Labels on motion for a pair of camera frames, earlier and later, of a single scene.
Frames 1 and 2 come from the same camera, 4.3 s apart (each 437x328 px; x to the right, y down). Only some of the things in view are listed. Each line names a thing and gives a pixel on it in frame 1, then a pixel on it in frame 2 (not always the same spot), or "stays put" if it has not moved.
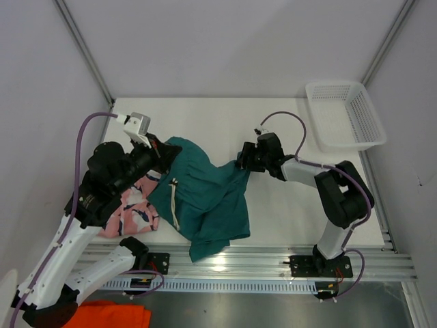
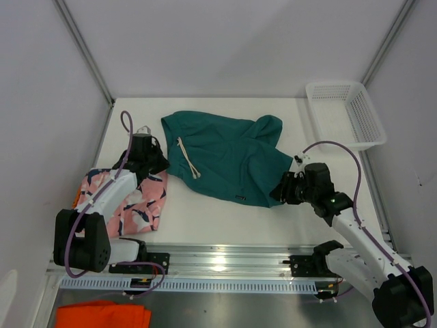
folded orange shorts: (105, 313) stays put
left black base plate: (158, 262) stays put
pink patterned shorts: (134, 214) stays put
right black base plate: (317, 266) stays put
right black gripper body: (257, 161) -> (293, 190)
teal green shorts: (203, 204) -> (237, 159)
